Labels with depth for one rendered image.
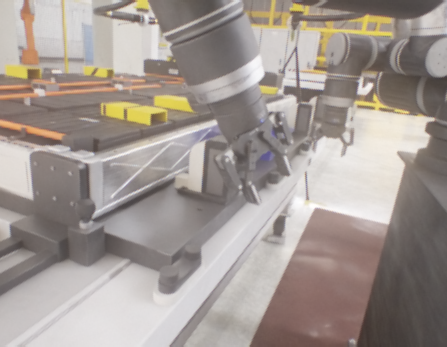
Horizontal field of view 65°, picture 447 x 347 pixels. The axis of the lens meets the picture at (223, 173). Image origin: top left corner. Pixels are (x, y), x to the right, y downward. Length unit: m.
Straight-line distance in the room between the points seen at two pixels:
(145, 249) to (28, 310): 0.18
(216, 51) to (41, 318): 0.41
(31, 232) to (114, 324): 0.24
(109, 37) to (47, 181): 7.32
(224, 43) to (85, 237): 0.36
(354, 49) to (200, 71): 0.80
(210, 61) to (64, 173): 0.33
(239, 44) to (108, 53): 7.54
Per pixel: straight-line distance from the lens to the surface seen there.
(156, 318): 0.52
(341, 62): 1.19
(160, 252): 0.59
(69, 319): 0.54
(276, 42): 10.95
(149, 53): 5.88
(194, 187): 0.79
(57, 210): 0.69
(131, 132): 0.81
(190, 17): 0.43
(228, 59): 0.44
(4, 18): 6.33
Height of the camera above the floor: 1.19
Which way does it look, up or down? 19 degrees down
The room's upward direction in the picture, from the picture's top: 5 degrees clockwise
